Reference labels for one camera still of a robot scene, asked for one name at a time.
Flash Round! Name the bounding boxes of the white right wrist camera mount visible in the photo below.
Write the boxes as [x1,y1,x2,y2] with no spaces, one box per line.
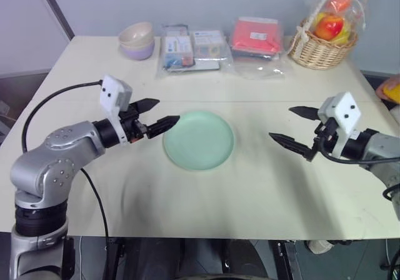
[317,91,362,159]

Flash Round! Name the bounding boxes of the red yellow apple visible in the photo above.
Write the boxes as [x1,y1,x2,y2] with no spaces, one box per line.
[312,13,345,41]

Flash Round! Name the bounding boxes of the yellow fruit in basket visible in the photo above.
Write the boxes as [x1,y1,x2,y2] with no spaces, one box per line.
[335,26,358,46]

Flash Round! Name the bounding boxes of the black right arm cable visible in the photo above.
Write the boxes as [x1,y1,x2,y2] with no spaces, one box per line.
[317,136,400,201]

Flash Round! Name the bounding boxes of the purple bowl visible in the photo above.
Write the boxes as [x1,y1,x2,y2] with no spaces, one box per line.
[119,38,156,61]

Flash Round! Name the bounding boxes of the black table frame bar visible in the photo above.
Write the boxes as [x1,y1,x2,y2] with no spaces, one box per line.
[268,240,303,280]

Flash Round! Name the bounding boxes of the white blue printed box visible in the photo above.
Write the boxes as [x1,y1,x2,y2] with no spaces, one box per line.
[164,35,195,71]

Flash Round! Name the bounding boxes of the person's bare hand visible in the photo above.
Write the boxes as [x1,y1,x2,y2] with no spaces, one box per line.
[375,74,400,99]

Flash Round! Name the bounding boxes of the mint green round plate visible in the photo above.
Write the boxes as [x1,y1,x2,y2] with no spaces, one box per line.
[162,109,236,172]

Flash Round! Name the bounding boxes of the clear bag with red cloth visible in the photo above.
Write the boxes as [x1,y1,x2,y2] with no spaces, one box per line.
[229,16,294,81]

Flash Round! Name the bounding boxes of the orange fruit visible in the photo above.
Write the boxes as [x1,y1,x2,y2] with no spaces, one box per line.
[326,0,351,13]

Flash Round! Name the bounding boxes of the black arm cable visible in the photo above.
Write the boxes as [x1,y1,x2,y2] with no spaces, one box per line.
[317,136,400,201]
[21,79,110,280]

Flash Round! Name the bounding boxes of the clear bag with boxes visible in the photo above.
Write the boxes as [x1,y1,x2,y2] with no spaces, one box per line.
[155,23,234,81]

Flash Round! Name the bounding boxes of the woven wicker basket with handle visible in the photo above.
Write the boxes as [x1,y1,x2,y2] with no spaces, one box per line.
[287,0,375,71]

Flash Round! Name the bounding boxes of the yellow fruit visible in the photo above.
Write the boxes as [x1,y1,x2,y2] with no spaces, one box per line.
[335,26,358,46]
[382,84,400,104]

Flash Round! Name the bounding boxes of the white rounded object under table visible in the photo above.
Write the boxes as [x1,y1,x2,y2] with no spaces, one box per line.
[307,239,334,256]

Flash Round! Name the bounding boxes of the red packets in bag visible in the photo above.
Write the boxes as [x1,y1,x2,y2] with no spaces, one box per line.
[231,17,284,56]

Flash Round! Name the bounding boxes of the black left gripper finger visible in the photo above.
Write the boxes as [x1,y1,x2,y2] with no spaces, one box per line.
[137,97,161,114]
[146,114,181,139]

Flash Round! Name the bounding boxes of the dark grey wall post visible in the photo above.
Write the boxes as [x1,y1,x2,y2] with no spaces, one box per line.
[33,0,76,41]

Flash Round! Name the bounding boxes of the beige bowl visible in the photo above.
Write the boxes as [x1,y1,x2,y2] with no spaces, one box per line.
[117,21,155,48]

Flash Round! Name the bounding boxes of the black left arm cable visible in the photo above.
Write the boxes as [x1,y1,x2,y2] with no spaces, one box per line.
[21,79,110,280]

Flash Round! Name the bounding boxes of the clear plastic basket wrap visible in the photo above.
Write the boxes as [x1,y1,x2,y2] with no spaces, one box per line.
[296,0,373,47]

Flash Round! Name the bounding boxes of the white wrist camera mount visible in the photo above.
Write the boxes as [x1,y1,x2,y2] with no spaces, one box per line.
[317,91,362,159]
[100,74,134,145]

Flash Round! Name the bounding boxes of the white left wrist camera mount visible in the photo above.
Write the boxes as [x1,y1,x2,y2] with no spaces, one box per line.
[100,74,134,145]

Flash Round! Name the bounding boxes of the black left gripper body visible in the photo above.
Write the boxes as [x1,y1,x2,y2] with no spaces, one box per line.
[119,102,149,144]

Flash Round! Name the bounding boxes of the colourful cube puzzle box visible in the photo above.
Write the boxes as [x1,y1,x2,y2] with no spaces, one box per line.
[190,30,227,61]

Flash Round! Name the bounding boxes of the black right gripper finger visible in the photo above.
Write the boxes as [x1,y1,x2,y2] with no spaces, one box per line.
[288,106,322,123]
[268,131,315,163]

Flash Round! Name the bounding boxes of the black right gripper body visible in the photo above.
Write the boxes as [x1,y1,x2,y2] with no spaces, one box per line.
[311,117,341,161]

